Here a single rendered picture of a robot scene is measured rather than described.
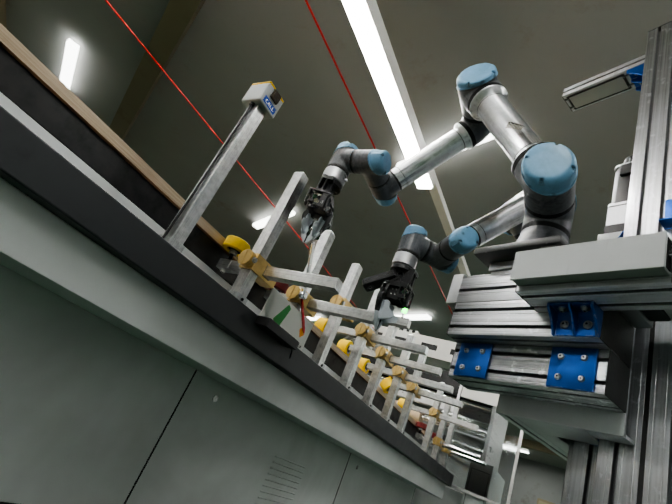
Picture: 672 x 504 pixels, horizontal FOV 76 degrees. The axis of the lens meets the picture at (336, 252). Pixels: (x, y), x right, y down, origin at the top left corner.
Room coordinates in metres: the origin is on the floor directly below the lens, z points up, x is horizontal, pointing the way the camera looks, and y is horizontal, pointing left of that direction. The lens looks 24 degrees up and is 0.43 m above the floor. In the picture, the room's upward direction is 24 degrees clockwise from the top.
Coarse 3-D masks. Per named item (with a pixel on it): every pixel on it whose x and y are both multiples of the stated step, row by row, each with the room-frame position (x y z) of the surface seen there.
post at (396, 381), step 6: (408, 336) 2.15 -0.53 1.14; (402, 354) 2.15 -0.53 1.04; (408, 354) 2.15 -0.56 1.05; (402, 366) 2.14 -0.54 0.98; (396, 378) 2.15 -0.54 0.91; (396, 384) 2.14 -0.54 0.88; (390, 390) 2.15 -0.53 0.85; (396, 390) 2.14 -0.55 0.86; (390, 396) 2.15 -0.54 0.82; (396, 396) 2.16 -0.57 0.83; (390, 402) 2.14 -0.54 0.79; (384, 408) 2.15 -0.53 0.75; (390, 408) 2.14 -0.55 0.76; (384, 414) 2.15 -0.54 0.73; (390, 414) 2.16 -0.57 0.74
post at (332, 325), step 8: (352, 264) 1.55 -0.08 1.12; (352, 272) 1.54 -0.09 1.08; (360, 272) 1.56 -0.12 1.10; (352, 280) 1.53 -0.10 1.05; (344, 288) 1.55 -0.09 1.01; (352, 288) 1.55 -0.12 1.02; (344, 296) 1.54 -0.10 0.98; (328, 320) 1.55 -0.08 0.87; (336, 320) 1.53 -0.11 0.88; (328, 328) 1.54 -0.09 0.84; (336, 328) 1.55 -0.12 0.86; (328, 336) 1.54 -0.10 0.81; (320, 344) 1.55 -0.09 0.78; (328, 344) 1.54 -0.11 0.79; (320, 352) 1.54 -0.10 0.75
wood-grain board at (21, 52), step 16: (0, 32) 0.70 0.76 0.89; (16, 48) 0.73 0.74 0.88; (32, 64) 0.76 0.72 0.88; (48, 80) 0.79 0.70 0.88; (64, 96) 0.82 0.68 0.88; (80, 112) 0.86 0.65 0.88; (96, 128) 0.89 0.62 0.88; (112, 144) 0.93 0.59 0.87; (128, 160) 0.98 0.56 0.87; (144, 176) 1.03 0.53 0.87; (160, 192) 1.08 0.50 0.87; (176, 192) 1.10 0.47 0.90; (208, 224) 1.21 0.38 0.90; (224, 240) 1.28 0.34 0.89; (320, 336) 1.86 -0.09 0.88; (336, 352) 2.00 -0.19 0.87
